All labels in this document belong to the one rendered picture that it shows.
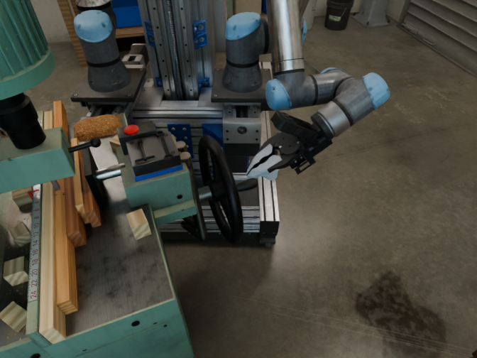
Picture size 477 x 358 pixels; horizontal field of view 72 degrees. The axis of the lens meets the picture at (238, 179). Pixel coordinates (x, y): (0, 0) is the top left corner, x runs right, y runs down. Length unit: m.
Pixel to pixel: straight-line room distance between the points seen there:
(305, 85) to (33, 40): 0.54
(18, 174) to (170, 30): 0.79
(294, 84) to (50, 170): 0.54
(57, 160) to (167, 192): 0.22
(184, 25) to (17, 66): 0.79
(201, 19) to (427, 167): 1.69
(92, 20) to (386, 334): 1.63
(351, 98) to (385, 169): 1.54
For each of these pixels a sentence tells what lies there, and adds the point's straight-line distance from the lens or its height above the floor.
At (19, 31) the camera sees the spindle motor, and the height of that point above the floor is 1.27.
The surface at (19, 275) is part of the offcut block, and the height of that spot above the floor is 0.83.
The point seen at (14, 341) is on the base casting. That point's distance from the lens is 0.79.
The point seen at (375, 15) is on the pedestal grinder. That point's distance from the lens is 4.41.
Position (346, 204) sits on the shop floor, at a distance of 1.98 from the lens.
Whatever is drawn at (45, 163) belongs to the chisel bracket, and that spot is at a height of 1.04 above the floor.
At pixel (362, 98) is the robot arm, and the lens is 0.78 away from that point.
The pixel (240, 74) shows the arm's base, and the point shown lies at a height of 0.88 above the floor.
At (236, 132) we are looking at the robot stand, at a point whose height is 0.73.
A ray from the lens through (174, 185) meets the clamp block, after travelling 0.71.
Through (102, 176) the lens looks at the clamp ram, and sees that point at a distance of 0.74.
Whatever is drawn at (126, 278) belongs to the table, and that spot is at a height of 0.90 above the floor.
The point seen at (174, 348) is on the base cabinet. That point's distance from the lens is 1.00.
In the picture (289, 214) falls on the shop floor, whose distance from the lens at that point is 1.86.
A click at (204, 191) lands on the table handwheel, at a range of 0.84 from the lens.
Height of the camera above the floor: 1.44
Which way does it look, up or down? 45 degrees down
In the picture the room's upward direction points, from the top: straight up
